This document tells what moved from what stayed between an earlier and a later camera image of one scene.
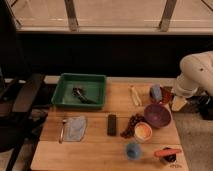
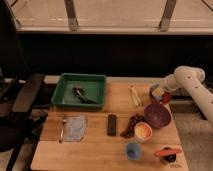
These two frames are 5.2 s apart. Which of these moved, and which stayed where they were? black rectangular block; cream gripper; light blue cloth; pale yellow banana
Moved: cream gripper
Stayed: light blue cloth; black rectangular block; pale yellow banana
